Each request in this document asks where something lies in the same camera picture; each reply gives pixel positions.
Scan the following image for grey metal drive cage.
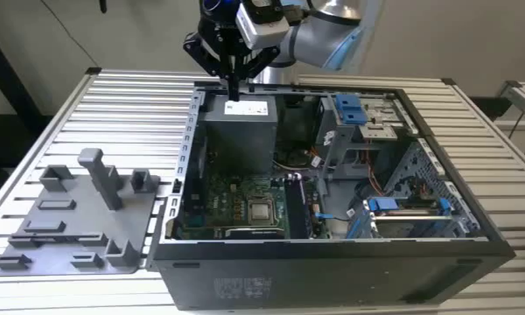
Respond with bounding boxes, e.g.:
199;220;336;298
313;93;420;180

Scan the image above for black graphics card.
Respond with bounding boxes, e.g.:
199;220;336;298
220;226;289;240

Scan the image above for blue disk carrier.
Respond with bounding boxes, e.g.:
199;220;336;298
333;94;368;126

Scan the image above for black stand post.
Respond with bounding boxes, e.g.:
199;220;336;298
0;21;43;116

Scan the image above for metal side table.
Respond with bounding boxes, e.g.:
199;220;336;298
492;80;525;132

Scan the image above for black RAM stick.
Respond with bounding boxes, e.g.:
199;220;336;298
12;233;104;241
287;173;312;240

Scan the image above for grey power supply unit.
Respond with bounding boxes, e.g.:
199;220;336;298
197;94;280;175

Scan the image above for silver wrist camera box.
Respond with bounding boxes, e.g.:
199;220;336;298
235;0;289;51

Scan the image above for silver CPU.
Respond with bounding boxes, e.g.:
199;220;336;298
248;203;276;221

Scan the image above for black block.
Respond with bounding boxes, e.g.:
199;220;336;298
468;96;513;122

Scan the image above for black PC case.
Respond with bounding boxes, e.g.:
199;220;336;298
147;80;516;312

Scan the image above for grey parts rack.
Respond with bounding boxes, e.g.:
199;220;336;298
0;147;164;277

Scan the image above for white and black wires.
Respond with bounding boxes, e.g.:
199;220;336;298
271;152;325;172

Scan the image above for CPU socket frame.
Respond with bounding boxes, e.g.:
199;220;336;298
243;195;281;227

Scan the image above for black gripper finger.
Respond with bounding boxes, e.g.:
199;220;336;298
233;47;281;101
183;31;236;101

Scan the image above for orange wire bundle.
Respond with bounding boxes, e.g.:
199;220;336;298
361;147;384;198

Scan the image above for hard disk in blue carrier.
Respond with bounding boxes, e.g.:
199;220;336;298
361;196;456;239

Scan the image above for green motherboard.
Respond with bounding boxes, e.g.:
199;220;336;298
175;173;333;241

